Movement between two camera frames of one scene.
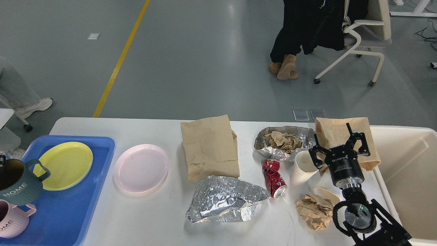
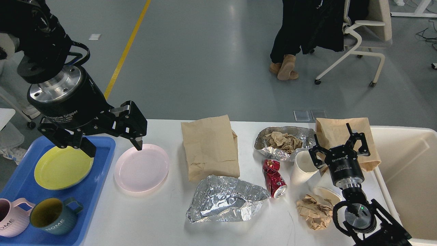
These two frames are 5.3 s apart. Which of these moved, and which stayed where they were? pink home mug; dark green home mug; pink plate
Moved: dark green home mug
Stayed: pink plate; pink home mug
